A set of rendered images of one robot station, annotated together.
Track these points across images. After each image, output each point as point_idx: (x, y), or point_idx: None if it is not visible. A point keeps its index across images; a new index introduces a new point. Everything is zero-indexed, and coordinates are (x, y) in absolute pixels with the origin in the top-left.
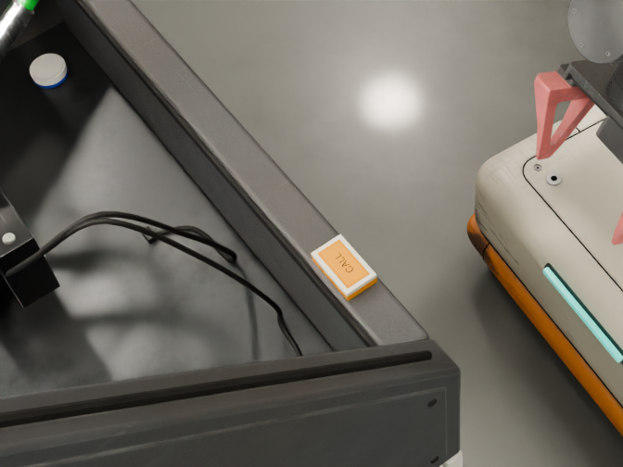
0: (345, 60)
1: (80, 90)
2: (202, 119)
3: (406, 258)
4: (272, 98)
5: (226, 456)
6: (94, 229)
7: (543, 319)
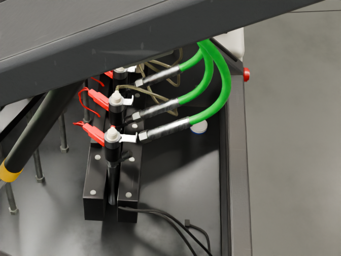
0: None
1: (204, 142)
2: (236, 197)
3: None
4: (301, 174)
5: None
6: (168, 204)
7: None
